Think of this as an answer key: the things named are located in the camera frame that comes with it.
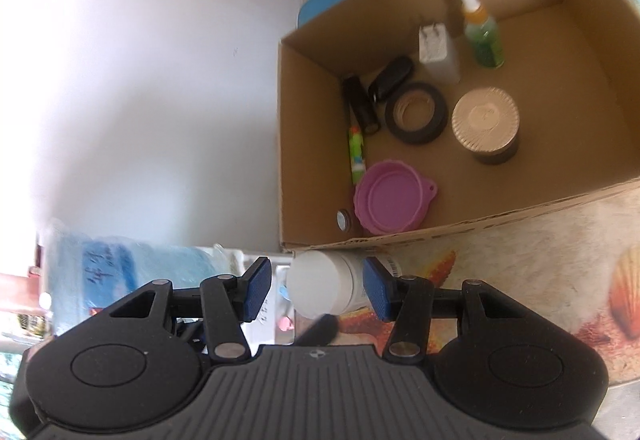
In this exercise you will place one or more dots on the green dropper bottle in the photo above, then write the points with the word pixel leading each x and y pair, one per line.
pixel 482 39

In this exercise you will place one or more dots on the white charger plug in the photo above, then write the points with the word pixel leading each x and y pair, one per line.
pixel 440 59

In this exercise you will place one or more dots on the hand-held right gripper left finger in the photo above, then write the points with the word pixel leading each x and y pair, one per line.
pixel 257 290

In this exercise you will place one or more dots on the purple plastic lid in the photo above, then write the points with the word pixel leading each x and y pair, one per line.
pixel 390 200

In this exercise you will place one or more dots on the cardboard box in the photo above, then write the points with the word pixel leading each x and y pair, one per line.
pixel 550 94

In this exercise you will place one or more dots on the white plastic bottle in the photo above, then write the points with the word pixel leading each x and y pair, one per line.
pixel 320 285

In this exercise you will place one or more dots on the dark jar with gold lid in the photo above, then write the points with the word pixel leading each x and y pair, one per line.
pixel 485 119

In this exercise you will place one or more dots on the black tape roll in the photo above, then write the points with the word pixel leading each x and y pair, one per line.
pixel 440 109

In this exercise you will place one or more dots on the white water dispenser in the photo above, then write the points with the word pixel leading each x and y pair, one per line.
pixel 272 335

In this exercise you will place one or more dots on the black cylindrical tube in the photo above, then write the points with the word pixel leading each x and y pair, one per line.
pixel 360 107

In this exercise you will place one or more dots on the green lip balm stick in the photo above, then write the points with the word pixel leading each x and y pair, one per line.
pixel 356 154

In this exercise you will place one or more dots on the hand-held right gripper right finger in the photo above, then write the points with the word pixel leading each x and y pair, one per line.
pixel 377 292

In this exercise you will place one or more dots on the black key fob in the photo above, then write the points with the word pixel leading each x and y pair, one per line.
pixel 392 74

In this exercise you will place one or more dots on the small round metal cap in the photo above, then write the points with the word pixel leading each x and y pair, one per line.
pixel 344 221

